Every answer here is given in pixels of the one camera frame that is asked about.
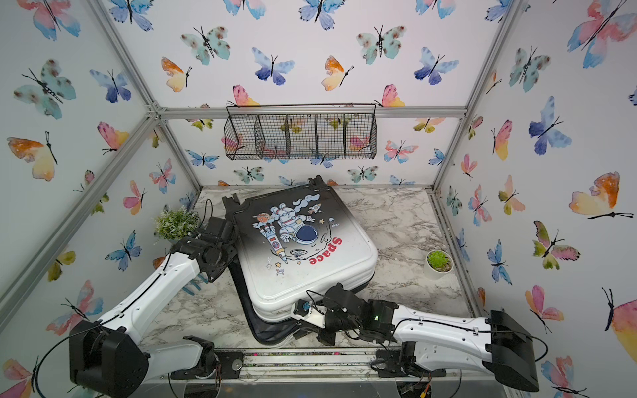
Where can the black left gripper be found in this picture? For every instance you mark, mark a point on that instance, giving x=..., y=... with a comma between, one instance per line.
x=218, y=272

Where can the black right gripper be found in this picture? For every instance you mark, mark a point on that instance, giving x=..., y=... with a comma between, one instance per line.
x=327, y=340

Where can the space print kids suitcase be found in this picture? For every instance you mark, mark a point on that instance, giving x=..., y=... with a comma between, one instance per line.
x=292, y=246

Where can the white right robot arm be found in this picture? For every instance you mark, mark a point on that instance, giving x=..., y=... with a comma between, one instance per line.
x=496, y=344

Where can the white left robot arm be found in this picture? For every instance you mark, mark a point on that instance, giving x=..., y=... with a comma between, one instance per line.
x=106, y=356

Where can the green artificial plant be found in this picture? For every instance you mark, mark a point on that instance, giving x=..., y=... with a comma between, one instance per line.
x=175, y=224

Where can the small white pot green plant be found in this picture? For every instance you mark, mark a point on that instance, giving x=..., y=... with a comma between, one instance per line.
x=438, y=264

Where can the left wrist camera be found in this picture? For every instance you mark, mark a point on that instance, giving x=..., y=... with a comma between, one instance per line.
x=220, y=230

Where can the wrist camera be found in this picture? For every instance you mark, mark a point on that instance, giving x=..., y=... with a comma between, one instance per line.
x=220, y=230
x=309, y=313

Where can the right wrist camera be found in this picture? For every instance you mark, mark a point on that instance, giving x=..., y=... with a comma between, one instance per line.
x=309, y=313

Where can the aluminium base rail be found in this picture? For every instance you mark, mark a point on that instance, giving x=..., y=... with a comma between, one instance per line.
x=255, y=365

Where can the black wire wall basket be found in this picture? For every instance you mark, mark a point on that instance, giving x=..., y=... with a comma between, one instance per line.
x=301, y=132

